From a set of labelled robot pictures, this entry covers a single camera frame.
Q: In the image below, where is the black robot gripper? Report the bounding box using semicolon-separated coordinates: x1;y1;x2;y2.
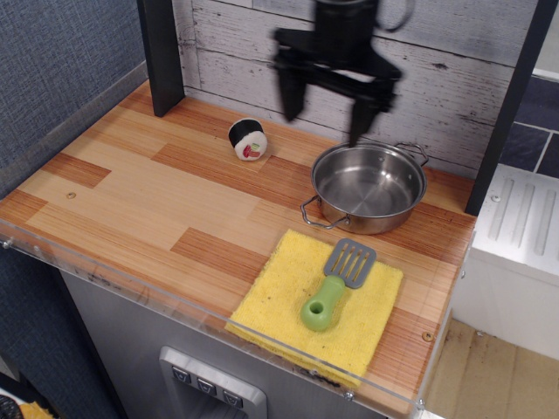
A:
273;1;402;148

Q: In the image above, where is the plush sushi roll toy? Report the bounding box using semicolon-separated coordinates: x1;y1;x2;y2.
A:
228;118;268;161

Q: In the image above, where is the stainless steel pot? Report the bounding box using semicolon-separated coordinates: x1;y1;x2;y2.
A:
300;141;429;235

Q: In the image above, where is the green grey toy spatula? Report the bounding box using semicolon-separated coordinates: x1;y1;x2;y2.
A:
300;238;376;332

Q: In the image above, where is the yellow cloth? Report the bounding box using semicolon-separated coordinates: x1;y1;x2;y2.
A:
225;230;404;388

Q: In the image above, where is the white toy sink unit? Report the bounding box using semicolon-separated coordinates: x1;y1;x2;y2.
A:
451;165;558;359

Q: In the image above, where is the silver toy fridge cabinet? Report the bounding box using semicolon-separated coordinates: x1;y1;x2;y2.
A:
62;273;379;418

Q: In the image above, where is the grey dispenser button panel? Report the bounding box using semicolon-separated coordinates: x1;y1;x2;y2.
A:
159;346;268;418

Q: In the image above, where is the yellow object bottom left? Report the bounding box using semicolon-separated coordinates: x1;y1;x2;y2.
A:
19;402;54;419

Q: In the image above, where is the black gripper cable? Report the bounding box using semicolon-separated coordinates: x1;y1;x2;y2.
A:
376;0;416;32

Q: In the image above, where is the dark left frame post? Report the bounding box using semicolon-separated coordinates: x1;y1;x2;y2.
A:
136;0;184;117

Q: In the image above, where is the dark frame post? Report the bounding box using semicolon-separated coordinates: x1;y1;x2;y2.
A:
465;0;558;216
136;0;184;117

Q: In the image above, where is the dark right frame post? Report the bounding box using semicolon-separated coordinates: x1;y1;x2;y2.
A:
465;0;558;216

